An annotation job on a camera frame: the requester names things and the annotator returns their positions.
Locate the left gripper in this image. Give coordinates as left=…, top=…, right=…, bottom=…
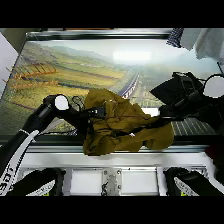
left=87, top=105, right=108, bottom=119

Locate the mustard garment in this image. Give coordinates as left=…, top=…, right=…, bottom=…
left=82, top=88, right=176, bottom=157

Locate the blue checked garment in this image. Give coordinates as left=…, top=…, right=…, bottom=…
left=165, top=28, right=185, bottom=49

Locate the white garment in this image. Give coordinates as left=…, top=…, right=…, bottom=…
left=179, top=28, right=224, bottom=65

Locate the black cable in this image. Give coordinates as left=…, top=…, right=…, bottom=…
left=70, top=95, right=87, bottom=112

